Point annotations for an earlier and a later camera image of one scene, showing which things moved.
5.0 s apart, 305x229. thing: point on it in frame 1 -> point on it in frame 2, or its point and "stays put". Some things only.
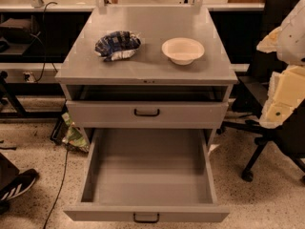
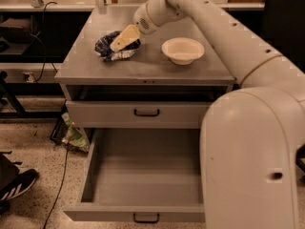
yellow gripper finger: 269,44 -> 130,34
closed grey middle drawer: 144,114 stays put
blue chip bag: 116,46 stays put
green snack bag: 74,135 stays put
